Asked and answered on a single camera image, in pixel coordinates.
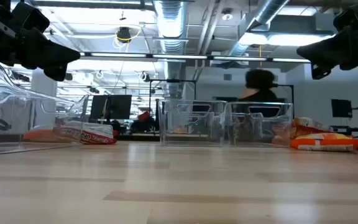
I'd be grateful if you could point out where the red ramen noodle pack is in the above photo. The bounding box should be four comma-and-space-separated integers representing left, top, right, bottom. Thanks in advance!
291, 116, 334, 139
53, 120, 117, 146

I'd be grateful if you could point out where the orange chicken ramen pack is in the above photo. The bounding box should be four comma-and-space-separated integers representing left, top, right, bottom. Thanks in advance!
23, 124, 74, 144
290, 133, 358, 152

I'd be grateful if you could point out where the black computer monitor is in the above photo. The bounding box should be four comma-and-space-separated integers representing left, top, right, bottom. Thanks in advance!
331, 98, 353, 118
89, 95, 111, 121
109, 94, 133, 121

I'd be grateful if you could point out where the wide clear plastic bin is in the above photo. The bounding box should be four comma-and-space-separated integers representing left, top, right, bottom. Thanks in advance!
0, 57, 90, 156

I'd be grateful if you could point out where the person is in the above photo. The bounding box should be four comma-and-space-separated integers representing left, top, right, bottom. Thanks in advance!
234, 68, 282, 119

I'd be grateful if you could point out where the long linear ceiling light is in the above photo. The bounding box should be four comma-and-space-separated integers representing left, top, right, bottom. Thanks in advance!
79, 52, 311, 63

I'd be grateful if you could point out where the black metal stand frame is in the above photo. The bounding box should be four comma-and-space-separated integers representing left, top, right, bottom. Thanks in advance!
272, 83, 295, 118

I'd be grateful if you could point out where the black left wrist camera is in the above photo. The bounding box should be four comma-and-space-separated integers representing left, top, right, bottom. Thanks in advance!
10, 1, 51, 34

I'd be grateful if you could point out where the silver spiral air duct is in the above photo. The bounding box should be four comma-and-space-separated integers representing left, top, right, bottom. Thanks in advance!
152, 0, 193, 97
227, 0, 291, 68

